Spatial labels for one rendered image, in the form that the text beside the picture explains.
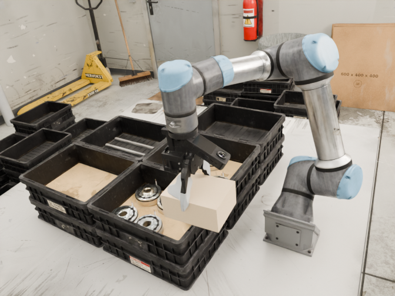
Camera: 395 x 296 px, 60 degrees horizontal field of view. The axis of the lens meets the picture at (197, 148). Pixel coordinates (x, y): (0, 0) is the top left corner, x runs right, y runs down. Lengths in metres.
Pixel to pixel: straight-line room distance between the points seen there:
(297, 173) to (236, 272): 0.40
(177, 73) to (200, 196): 0.32
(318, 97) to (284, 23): 3.09
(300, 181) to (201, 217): 0.49
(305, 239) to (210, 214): 0.49
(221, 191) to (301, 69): 0.44
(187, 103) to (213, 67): 0.11
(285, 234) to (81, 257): 0.76
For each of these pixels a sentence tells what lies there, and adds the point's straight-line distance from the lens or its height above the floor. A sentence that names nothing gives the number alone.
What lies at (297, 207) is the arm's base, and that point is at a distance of 1.23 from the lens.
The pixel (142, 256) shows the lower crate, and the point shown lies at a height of 0.77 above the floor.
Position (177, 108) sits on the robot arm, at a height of 1.37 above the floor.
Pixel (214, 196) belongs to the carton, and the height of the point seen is 1.12.
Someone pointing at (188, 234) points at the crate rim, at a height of 0.93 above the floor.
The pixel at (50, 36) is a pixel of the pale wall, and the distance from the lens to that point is 5.16.
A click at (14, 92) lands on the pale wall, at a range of 4.83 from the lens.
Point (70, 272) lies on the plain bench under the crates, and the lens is 1.38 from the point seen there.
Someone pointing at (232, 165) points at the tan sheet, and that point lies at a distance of 1.48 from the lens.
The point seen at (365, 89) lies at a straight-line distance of 3.94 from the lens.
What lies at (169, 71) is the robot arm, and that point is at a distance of 0.73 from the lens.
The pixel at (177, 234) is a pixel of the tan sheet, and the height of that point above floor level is 0.83.
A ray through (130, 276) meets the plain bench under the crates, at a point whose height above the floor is 0.70.
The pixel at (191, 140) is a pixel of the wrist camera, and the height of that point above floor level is 1.27.
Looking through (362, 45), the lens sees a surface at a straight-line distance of 3.90.
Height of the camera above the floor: 1.68
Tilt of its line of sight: 31 degrees down
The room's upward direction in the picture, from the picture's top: 7 degrees counter-clockwise
